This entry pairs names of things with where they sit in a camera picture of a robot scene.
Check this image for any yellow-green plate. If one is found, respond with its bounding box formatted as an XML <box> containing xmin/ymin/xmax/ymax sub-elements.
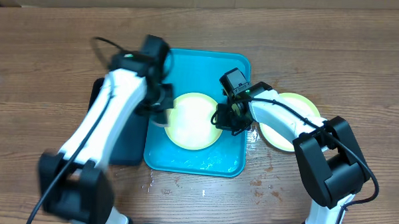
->
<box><xmin>259</xmin><ymin>92</ymin><xmax>321</xmax><ymax>152</ymax></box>
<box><xmin>164</xmin><ymin>92</ymin><xmax>222</xmax><ymax>150</ymax></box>

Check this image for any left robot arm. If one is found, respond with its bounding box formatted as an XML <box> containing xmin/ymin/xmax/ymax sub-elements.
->
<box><xmin>27</xmin><ymin>35</ymin><xmax>174</xmax><ymax>224</ymax></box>

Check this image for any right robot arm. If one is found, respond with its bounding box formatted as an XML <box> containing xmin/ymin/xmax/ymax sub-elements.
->
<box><xmin>211</xmin><ymin>68</ymin><xmax>379</xmax><ymax>224</ymax></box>

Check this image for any teal plastic serving tray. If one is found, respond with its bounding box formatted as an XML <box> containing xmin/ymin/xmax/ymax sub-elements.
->
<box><xmin>144</xmin><ymin>49</ymin><xmax>251</xmax><ymax>177</ymax></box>

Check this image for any black water tray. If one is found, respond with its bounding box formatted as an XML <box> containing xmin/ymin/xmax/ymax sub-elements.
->
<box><xmin>78</xmin><ymin>76</ymin><xmax>149</xmax><ymax>168</ymax></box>

